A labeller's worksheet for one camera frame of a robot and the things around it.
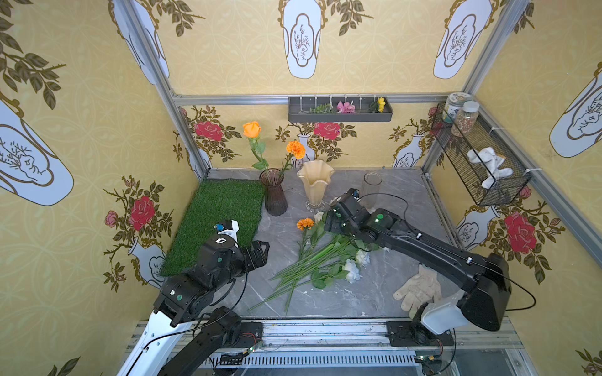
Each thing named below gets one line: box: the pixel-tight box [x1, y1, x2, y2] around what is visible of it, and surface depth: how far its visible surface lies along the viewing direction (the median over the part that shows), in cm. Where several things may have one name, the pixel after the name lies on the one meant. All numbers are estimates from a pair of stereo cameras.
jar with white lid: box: [451, 101, 480, 138], surface depth 82 cm
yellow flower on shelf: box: [377, 96, 386, 114], surface depth 89 cm
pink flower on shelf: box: [337, 101, 356, 114], surface depth 90 cm
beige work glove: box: [393, 263, 443, 319], surface depth 83 cm
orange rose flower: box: [242, 121, 269, 172], surface depth 88 cm
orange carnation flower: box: [296, 217, 315, 232], surface depth 97 cm
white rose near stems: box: [341, 258, 363, 285], surface depth 84 cm
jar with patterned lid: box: [443, 92, 472, 124], surface depth 88 cm
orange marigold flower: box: [281, 140, 307, 175], surface depth 83 cm
